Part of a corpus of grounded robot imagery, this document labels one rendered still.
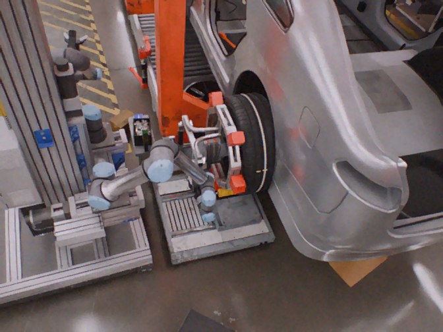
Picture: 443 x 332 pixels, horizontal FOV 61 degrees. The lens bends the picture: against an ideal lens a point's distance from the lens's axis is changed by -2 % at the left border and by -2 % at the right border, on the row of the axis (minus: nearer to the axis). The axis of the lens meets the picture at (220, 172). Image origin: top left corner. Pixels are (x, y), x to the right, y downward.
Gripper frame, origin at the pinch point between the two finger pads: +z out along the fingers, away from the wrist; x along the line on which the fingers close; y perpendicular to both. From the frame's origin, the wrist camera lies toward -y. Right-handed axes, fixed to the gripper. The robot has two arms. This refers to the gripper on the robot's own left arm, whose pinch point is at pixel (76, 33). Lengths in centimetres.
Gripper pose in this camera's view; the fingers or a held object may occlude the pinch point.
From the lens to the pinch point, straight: 288.5
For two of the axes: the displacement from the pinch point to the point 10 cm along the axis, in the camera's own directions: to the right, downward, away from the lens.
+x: 9.7, 0.7, 2.4
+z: -1.0, -7.7, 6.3
